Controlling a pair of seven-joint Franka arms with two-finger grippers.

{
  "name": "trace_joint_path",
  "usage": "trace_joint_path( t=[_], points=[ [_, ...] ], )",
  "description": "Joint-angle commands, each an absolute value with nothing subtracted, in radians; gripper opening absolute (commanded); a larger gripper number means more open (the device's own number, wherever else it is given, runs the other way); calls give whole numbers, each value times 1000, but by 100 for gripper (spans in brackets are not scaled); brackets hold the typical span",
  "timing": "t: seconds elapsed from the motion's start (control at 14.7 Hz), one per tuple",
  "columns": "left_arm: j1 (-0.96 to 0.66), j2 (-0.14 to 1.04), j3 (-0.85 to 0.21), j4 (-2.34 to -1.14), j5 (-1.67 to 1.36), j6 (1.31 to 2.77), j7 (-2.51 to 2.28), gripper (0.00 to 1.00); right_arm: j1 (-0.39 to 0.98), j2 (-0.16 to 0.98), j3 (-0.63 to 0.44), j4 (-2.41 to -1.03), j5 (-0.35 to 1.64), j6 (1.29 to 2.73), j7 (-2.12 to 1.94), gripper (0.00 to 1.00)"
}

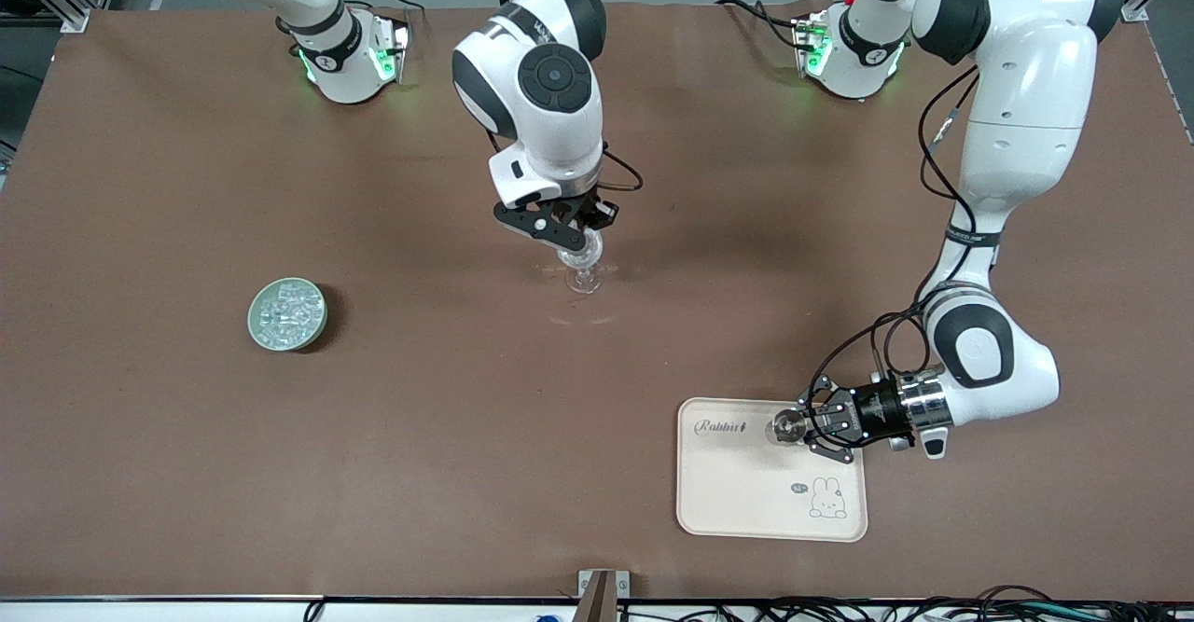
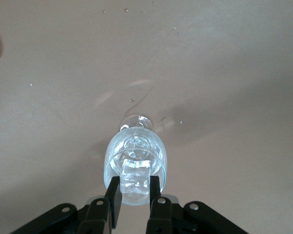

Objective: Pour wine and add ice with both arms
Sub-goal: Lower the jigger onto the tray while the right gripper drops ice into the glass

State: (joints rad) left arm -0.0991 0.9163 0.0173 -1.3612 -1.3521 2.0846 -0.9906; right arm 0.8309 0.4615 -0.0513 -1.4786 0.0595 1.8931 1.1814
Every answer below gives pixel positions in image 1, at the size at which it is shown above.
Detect steel double jigger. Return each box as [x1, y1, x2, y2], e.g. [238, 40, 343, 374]
[766, 408, 809, 446]

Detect clear wine glass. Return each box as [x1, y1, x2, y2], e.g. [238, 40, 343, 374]
[552, 230, 607, 296]

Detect clear ice cube pile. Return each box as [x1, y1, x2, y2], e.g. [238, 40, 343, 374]
[257, 283, 323, 345]

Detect green ice bowl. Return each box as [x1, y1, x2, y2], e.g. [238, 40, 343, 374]
[247, 277, 329, 353]

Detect white rabbit print tray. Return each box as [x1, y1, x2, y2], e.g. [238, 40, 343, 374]
[676, 397, 869, 543]

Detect brown table cloth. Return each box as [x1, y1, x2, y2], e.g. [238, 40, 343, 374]
[0, 2, 1194, 601]

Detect silver base connector box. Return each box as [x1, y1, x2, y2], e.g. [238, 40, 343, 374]
[793, 14, 833, 77]
[368, 16, 411, 84]

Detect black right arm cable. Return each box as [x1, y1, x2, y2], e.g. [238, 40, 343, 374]
[597, 142, 645, 194]

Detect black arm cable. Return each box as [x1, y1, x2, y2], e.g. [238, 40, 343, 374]
[812, 67, 980, 418]
[597, 142, 645, 194]

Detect tangled black cables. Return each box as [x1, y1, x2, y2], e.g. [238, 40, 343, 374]
[620, 585, 1194, 622]

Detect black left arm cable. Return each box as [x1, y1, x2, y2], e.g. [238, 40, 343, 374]
[812, 67, 980, 418]

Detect grey metal mount bracket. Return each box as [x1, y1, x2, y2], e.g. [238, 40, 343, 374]
[577, 569, 632, 622]

